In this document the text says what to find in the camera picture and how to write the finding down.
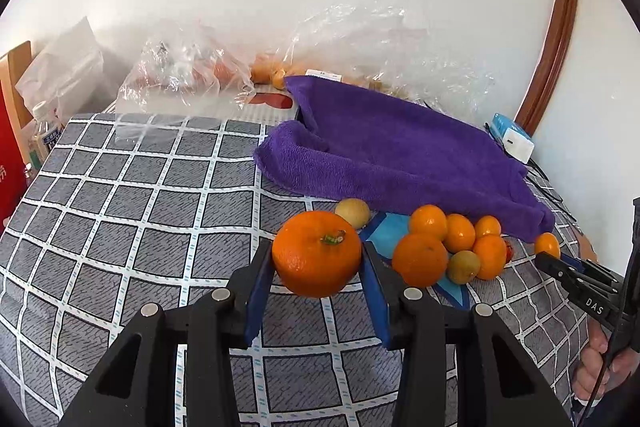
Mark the large orange front pile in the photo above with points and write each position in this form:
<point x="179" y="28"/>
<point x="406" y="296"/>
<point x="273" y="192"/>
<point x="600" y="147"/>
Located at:
<point x="421" y="259"/>

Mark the large orange with stem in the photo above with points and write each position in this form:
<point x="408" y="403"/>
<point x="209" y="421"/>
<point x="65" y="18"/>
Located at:
<point x="316" y="253"/>

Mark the small red fruit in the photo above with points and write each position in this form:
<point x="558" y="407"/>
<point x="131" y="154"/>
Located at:
<point x="509" y="251"/>

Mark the small yellow-green fruit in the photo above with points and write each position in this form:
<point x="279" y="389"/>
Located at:
<point x="353" y="210"/>

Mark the small kumquat orange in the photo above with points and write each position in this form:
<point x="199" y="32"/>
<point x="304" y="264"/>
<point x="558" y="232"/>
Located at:
<point x="487" y="225"/>

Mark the person's right hand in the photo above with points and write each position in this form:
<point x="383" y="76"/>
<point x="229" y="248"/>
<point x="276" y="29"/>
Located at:
<point x="591" y="361"/>

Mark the greenish kiwi fruit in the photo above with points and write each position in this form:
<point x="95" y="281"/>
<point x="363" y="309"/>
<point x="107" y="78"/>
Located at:
<point x="463" y="267"/>

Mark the blue plastic tray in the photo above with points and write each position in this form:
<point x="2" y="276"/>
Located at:
<point x="385" y="230"/>

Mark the oval orange middle pile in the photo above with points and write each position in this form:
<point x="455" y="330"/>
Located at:
<point x="460" y="233"/>

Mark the orange top of pile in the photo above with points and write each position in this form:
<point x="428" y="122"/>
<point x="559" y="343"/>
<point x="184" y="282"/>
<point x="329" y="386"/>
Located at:
<point x="429" y="219"/>

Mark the orange of pile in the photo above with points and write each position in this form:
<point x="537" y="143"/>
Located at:
<point x="491" y="250"/>
<point x="429" y="219"/>

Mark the orange right of pile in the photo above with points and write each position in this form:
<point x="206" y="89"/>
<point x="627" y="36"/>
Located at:
<point x="491" y="250"/>

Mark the grey checked tablecloth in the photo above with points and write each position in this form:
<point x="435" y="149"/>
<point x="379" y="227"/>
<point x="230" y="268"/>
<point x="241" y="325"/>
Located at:
<point x="134" y="210"/>

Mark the purple towel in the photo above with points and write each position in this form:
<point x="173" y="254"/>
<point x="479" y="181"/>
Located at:
<point x="397" y="156"/>

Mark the blue white box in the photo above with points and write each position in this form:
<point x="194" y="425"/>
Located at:
<point x="514" y="140"/>

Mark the plastic bottle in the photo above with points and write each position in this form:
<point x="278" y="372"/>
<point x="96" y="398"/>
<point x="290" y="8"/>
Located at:
<point x="48" y="129"/>

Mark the red carton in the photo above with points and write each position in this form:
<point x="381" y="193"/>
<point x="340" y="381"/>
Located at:
<point x="12" y="167"/>

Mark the clear bag left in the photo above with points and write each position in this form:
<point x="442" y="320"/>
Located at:
<point x="186" y="59"/>

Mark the clear bag with oranges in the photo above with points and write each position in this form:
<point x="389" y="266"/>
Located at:
<point x="373" y="47"/>

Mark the white plastic bag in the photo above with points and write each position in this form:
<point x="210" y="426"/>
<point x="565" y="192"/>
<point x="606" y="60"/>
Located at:
<point x="68" y="75"/>

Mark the brown wooden door frame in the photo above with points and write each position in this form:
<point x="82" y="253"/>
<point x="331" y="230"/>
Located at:
<point x="549" y="67"/>

